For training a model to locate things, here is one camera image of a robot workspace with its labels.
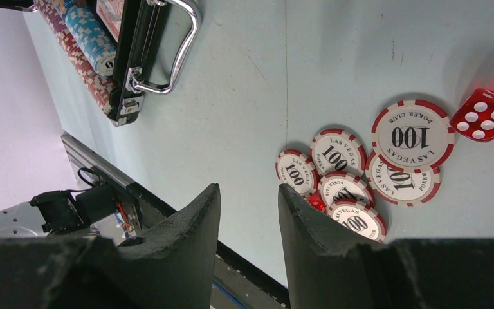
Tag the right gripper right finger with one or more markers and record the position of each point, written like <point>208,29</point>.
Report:
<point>330,266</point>

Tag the black poker set case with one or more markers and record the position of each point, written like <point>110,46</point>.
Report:
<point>143,24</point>

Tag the red die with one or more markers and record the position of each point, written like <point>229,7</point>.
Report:
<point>475,117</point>
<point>317,202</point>

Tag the light blue chip stack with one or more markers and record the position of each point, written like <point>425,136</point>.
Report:
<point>90,36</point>

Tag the red white chip row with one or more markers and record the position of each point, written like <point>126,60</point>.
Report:
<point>100,87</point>

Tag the red playing card deck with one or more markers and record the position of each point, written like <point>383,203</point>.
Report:
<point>111,12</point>

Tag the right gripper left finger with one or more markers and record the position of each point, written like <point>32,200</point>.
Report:
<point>170,265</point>

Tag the white red chip stack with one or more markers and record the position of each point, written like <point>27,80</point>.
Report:
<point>411,140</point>

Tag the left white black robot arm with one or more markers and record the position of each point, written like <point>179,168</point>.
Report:
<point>58,213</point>

